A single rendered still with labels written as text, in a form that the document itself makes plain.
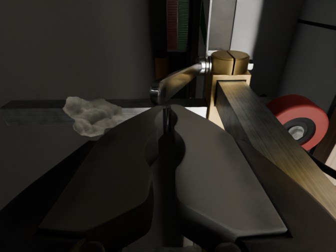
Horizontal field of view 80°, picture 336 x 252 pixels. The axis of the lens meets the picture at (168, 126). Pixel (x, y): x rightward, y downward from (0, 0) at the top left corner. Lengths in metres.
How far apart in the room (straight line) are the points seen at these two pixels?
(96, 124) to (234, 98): 0.19
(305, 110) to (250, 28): 0.29
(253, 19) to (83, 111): 0.40
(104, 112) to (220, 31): 0.27
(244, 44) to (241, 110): 0.34
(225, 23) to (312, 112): 0.23
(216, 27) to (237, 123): 0.27
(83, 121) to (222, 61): 0.21
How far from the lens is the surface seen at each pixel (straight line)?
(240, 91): 0.25
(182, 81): 0.16
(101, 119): 0.31
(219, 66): 0.27
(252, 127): 0.18
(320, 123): 0.31
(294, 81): 0.55
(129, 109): 0.30
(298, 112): 0.29
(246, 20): 0.53
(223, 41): 0.44
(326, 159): 0.37
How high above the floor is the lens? 1.12
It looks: 57 degrees down
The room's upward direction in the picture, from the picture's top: 178 degrees counter-clockwise
